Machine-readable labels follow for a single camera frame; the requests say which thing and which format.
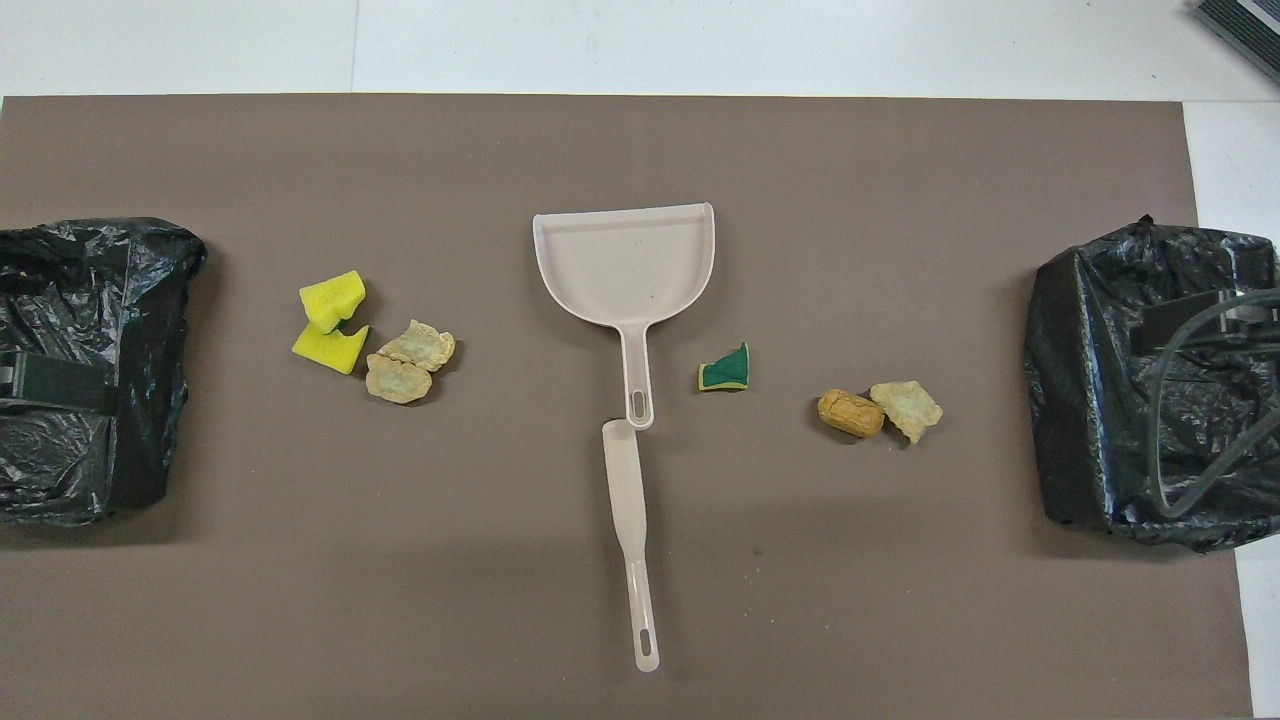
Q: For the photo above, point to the brown table mat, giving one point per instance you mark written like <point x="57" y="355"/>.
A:
<point x="640" y="160"/>

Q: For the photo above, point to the beige plastic dustpan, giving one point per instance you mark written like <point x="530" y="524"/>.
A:
<point x="625" y="265"/>

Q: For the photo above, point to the dark ribbed panel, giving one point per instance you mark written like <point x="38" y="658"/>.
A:
<point x="1245" y="25"/>

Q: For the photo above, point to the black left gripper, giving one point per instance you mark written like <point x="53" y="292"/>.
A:
<point x="35" y="380"/>

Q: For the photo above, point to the notched yellow green sponge piece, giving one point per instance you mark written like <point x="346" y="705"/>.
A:
<point x="328" y="350"/>

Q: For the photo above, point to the beige foam chunk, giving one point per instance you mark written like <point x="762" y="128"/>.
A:
<point x="420" y="346"/>
<point x="397" y="381"/>

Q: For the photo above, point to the yellow sponge chunk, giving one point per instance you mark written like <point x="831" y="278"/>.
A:
<point x="330" y="300"/>

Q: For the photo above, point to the black bag lined bin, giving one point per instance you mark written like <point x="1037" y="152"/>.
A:
<point x="1060" y="400"/>
<point x="150" y="350"/>

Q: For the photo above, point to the brown rounded foam chunk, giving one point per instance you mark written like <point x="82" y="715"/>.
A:
<point x="850" y="413"/>

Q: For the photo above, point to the pale jagged foam chunk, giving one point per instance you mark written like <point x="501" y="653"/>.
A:
<point x="908" y="407"/>

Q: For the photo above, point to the small green yellow sponge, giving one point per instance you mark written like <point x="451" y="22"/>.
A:
<point x="728" y="370"/>

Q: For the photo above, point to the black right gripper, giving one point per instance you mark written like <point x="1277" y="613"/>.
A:
<point x="1240" y="332"/>

